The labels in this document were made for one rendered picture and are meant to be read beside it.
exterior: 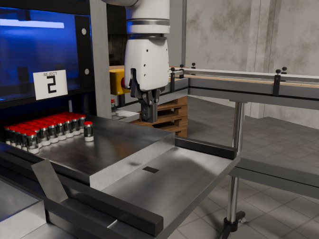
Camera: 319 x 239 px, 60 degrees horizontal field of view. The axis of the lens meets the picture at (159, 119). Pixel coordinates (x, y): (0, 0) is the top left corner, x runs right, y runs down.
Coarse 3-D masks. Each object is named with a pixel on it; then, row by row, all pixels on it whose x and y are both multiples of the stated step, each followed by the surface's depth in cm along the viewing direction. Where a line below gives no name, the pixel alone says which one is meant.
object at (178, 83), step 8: (176, 72) 137; (176, 80) 133; (184, 80) 140; (168, 88) 128; (176, 88) 134; (184, 88) 141; (112, 96) 98; (120, 96) 100; (128, 96) 105; (160, 96) 124; (168, 96) 129; (176, 96) 135; (120, 104) 101; (128, 104) 106; (136, 104) 110
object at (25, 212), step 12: (0, 180) 42; (0, 192) 43; (12, 192) 40; (24, 192) 38; (0, 204) 41; (12, 204) 41; (24, 204) 39; (36, 204) 36; (0, 216) 38; (12, 216) 33; (24, 216) 35; (36, 216) 36; (0, 228) 32; (12, 228) 33; (24, 228) 35; (36, 228) 36
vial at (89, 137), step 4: (84, 128) 66; (88, 128) 66; (92, 128) 67; (84, 132) 67; (88, 132) 66; (92, 132) 67; (84, 136) 67; (88, 136) 67; (92, 136) 67; (88, 140) 67; (92, 140) 67
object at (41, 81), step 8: (40, 72) 62; (48, 72) 63; (56, 72) 65; (64, 72) 67; (40, 80) 62; (48, 80) 63; (56, 80) 65; (64, 80) 67; (40, 88) 62; (56, 88) 66; (64, 88) 67; (40, 96) 62; (48, 96) 64
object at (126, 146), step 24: (96, 120) 77; (0, 144) 57; (72, 144) 65; (96, 144) 65; (120, 144) 65; (144, 144) 65; (168, 144) 62; (72, 168) 45; (96, 168) 53; (120, 168) 49
